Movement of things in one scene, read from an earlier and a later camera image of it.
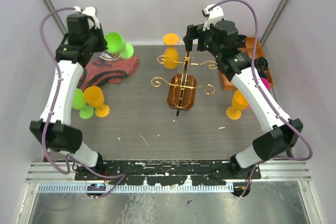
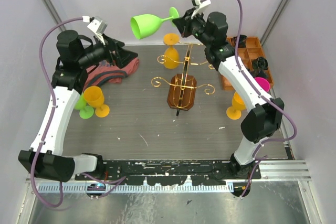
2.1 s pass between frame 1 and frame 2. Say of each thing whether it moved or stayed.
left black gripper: moved
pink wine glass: stayed
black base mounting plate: stayed
